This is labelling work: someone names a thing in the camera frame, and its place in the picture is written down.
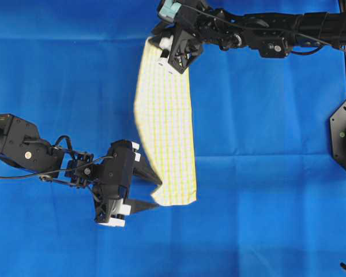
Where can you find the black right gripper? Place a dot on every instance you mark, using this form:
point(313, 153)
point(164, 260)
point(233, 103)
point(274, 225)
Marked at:
point(178, 38)

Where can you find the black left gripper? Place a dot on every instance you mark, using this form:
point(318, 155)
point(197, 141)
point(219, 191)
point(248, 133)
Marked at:
point(113, 180)

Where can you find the yellow checked towel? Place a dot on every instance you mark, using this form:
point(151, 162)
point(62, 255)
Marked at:
point(163, 116)

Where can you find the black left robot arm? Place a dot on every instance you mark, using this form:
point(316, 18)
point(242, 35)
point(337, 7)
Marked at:
point(21, 147)

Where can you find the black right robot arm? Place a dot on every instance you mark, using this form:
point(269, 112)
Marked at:
point(273, 35)

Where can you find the blue table cloth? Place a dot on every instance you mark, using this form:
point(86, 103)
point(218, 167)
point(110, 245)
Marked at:
point(271, 201)

